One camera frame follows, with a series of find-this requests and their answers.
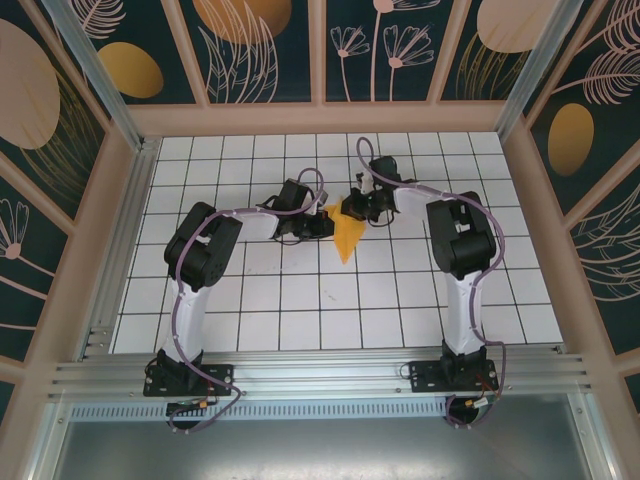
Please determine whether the orange cloth sheet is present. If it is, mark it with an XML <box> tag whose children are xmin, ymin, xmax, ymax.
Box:
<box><xmin>327</xmin><ymin>196</ymin><xmax>370</xmax><ymax>266</ymax></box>

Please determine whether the aluminium mounting rail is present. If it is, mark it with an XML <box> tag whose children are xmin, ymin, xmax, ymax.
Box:
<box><xmin>47</xmin><ymin>347</ymin><xmax>594</xmax><ymax>401</ymax></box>

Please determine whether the aluminium side rail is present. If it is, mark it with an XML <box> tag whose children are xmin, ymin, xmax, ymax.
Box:
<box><xmin>77</xmin><ymin>138</ymin><xmax>162</xmax><ymax>362</ymax></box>

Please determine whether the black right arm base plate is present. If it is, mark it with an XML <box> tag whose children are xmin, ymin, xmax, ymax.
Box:
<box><xmin>408</xmin><ymin>359</ymin><xmax>500</xmax><ymax>394</ymax></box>

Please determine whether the slotted grey cable duct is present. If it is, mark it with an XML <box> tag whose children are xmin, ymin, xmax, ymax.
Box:
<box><xmin>69</xmin><ymin>401</ymin><xmax>576</xmax><ymax>422</ymax></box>

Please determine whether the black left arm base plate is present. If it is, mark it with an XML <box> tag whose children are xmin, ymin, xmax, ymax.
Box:
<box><xmin>143</xmin><ymin>363</ymin><xmax>236</xmax><ymax>398</ymax></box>

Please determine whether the aluminium frame post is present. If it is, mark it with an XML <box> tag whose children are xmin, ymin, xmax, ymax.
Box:
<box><xmin>494</xmin><ymin>0</ymin><xmax>586</xmax><ymax>146</ymax></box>
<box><xmin>42</xmin><ymin>0</ymin><xmax>147</xmax><ymax>151</ymax></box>

